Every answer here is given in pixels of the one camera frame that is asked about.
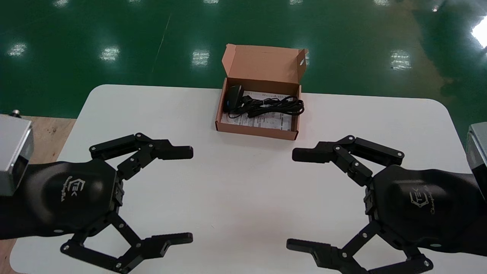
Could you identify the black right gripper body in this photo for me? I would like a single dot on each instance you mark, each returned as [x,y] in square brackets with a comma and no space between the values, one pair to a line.
[418,209]

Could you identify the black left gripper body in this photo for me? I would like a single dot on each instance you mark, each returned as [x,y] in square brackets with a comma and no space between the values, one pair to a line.
[68,198]

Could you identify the printed paper sheet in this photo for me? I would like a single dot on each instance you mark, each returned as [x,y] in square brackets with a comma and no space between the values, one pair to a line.
[266,121]

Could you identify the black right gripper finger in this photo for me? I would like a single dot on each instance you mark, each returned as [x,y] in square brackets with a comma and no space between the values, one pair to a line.
[327,255]
[323,152]

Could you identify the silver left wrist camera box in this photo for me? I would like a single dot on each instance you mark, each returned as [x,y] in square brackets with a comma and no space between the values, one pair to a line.
[11,152]

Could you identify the brown cardboard storage box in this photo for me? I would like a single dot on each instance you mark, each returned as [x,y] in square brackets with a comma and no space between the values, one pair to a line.
[262,64]

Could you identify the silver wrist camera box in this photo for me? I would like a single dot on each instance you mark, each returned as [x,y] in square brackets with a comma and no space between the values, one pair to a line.
[11,152]
[480,152]

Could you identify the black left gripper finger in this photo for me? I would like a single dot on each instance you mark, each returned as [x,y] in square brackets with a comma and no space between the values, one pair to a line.
[167,152]
[156,245]

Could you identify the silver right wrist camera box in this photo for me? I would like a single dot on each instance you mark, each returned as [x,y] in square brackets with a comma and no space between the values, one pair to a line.
[480,152]

